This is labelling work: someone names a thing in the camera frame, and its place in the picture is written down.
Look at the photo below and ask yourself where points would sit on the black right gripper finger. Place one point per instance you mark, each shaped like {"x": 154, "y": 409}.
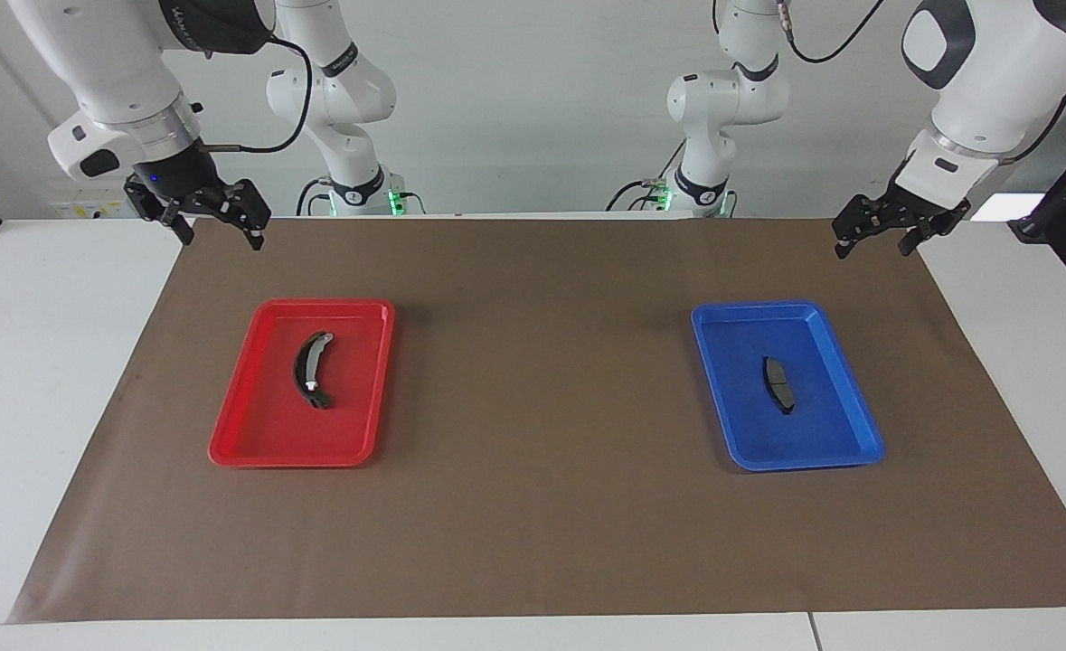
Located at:
{"x": 183, "y": 230}
{"x": 257, "y": 235}

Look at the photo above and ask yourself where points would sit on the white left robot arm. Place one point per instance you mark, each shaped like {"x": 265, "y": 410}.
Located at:
{"x": 994, "y": 72}

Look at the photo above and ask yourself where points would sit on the brown paper table mat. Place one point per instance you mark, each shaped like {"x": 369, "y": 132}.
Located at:
{"x": 532, "y": 524}

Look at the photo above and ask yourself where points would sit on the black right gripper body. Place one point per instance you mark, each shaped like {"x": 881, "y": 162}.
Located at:
{"x": 184, "y": 181}

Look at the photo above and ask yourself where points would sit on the red plastic tray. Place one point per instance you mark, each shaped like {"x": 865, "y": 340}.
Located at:
{"x": 261, "y": 425}

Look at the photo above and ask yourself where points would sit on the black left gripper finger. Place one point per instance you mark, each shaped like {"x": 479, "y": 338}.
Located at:
{"x": 909, "y": 241}
{"x": 844, "y": 246}

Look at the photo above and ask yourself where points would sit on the curved brake shoe silver web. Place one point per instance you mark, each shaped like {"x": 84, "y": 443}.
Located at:
{"x": 303, "y": 371}

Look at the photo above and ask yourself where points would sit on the blue plastic tray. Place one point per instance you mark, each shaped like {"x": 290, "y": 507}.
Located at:
{"x": 822, "y": 434}

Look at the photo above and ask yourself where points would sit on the white yellow socket box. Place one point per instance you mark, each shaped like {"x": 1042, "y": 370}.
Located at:
{"x": 89, "y": 209}

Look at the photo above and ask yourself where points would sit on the dark brake pad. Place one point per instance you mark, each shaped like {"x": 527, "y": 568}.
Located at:
{"x": 778, "y": 384}

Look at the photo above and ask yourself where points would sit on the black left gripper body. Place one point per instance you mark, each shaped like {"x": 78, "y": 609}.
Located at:
{"x": 912, "y": 212}

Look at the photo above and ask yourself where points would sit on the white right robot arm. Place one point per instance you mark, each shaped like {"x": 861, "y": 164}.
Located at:
{"x": 117, "y": 63}

